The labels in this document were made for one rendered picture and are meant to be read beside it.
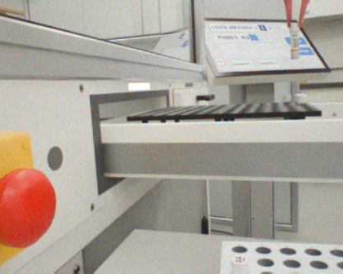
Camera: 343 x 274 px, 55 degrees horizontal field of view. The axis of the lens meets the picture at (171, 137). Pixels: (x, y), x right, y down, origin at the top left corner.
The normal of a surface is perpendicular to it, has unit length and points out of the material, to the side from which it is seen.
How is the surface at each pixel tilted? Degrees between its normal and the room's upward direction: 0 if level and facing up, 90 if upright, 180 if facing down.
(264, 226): 90
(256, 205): 90
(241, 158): 90
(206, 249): 0
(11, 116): 90
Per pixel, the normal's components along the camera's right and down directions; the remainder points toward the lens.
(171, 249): -0.05, -0.99
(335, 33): -0.39, 0.16
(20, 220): 0.86, 0.05
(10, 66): 0.96, -0.01
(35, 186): 0.91, -0.25
